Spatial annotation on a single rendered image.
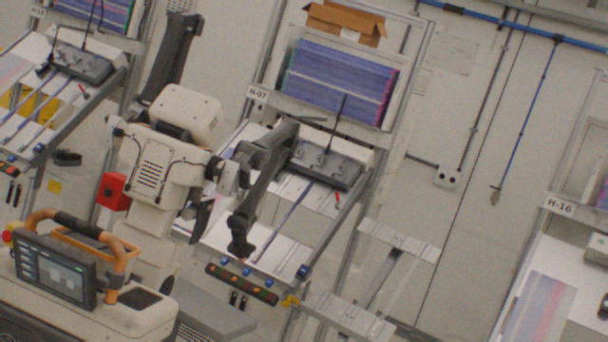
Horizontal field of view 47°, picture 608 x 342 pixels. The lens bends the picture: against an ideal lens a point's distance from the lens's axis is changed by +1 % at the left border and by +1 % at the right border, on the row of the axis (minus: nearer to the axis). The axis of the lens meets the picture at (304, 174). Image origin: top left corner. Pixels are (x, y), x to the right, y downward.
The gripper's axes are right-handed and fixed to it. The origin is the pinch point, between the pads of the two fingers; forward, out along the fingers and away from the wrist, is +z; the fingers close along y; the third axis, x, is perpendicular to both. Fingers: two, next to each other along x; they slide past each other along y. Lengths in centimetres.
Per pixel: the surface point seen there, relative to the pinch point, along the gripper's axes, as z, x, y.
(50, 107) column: 147, -126, 297
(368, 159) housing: 0, -72, -18
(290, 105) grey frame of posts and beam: -6, -81, 28
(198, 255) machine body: 42, -14, 42
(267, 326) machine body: 55, -4, -3
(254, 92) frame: -6, -80, 48
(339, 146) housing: 0, -73, -3
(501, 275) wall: 146, -145, -76
